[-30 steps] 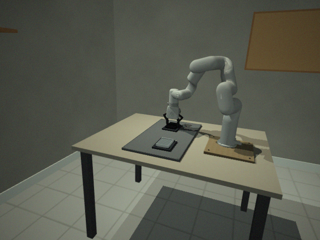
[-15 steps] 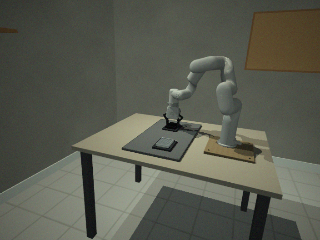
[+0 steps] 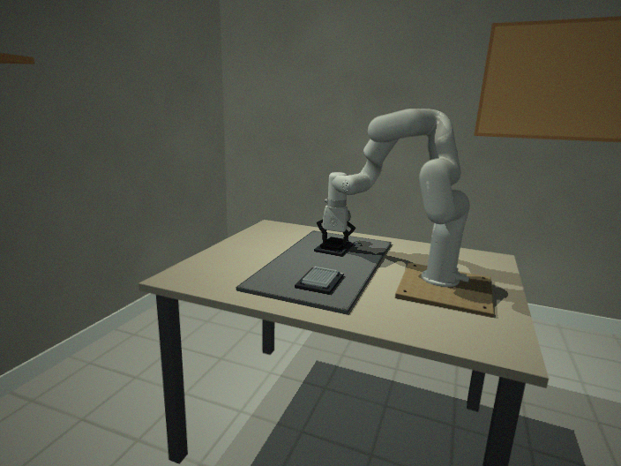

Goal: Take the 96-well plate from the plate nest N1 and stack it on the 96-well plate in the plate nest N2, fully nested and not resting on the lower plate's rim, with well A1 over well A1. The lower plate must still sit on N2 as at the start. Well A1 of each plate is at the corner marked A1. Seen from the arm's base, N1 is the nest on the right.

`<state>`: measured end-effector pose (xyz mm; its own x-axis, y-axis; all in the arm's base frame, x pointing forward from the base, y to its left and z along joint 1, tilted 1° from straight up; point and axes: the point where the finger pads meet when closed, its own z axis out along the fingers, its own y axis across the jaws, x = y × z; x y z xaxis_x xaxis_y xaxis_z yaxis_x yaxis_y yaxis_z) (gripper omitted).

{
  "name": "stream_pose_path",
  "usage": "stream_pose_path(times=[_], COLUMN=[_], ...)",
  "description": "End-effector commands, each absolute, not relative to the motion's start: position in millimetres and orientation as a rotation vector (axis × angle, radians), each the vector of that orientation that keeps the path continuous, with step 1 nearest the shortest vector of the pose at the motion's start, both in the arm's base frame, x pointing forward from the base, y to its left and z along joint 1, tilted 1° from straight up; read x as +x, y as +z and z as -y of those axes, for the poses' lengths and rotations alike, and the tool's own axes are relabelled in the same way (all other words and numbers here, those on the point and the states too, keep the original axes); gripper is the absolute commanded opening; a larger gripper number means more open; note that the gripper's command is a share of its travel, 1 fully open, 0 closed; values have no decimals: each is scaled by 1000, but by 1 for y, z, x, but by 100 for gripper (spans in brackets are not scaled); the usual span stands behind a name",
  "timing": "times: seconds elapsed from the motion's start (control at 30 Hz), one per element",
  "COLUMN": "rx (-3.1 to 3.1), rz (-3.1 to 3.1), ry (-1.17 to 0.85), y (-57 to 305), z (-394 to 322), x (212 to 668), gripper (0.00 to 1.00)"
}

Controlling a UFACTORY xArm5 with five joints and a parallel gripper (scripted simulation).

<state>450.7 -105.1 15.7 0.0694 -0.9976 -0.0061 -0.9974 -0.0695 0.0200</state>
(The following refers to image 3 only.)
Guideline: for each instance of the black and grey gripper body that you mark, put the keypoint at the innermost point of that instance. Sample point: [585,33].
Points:
[335,218]

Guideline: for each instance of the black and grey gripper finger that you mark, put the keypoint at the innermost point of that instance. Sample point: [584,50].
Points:
[346,233]
[323,231]

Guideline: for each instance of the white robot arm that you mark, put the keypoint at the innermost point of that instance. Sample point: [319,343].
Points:
[447,208]

